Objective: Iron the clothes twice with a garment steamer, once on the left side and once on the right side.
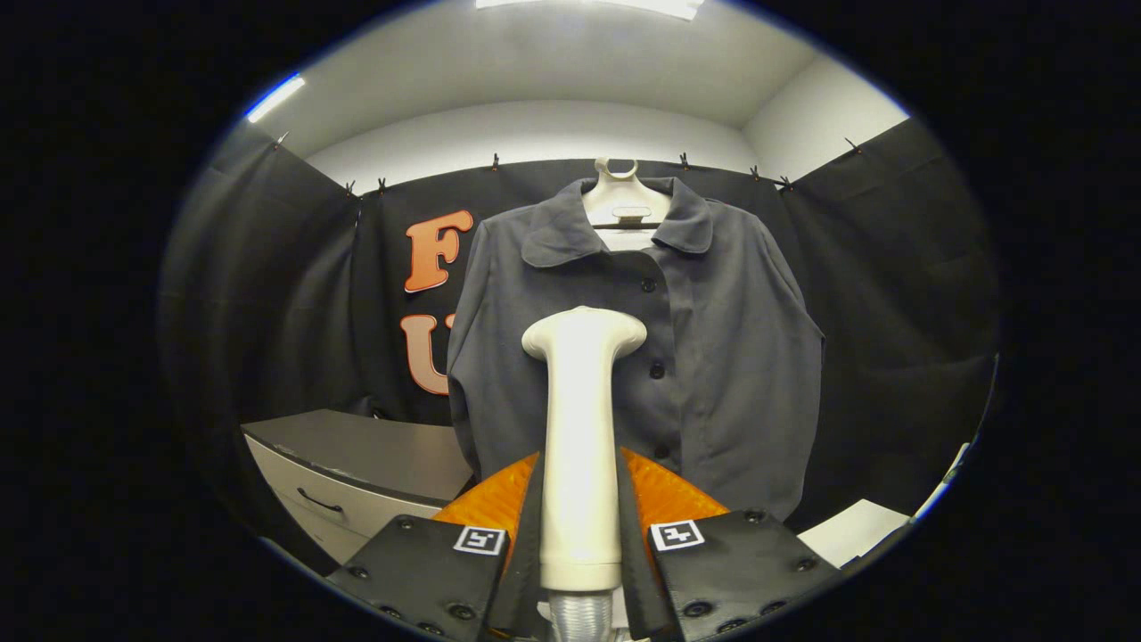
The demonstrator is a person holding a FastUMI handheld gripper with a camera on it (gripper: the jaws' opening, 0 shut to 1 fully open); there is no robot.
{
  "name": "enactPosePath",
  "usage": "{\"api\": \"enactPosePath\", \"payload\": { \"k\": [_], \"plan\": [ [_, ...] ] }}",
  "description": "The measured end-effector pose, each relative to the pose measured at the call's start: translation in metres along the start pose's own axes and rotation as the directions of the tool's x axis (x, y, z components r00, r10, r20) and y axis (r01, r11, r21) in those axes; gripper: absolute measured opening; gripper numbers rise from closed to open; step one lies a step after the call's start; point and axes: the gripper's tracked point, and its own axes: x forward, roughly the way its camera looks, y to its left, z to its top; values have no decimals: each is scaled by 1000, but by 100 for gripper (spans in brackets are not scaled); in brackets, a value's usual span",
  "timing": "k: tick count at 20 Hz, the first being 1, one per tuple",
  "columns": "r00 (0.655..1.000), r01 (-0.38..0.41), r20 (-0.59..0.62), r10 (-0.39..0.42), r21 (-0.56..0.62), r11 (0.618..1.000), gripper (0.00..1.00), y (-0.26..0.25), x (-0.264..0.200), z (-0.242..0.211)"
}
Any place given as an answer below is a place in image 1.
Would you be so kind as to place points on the cream plastic clothes hanger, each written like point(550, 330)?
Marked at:
point(628, 201)

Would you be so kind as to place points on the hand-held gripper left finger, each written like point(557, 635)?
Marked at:
point(526, 571)

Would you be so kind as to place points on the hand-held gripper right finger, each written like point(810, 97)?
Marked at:
point(635, 571)

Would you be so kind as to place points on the row of backdrop clips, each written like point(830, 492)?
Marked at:
point(496, 162)

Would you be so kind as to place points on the narrow ceiling light strip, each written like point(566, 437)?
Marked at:
point(274, 98)

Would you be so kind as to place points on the white paper sheet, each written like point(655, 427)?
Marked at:
point(851, 530)

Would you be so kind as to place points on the grey drawer cabinet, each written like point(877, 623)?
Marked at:
point(374, 455)

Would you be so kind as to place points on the dark grey button shirt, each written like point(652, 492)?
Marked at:
point(722, 374)

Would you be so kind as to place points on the white panel edge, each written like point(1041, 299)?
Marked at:
point(945, 481)

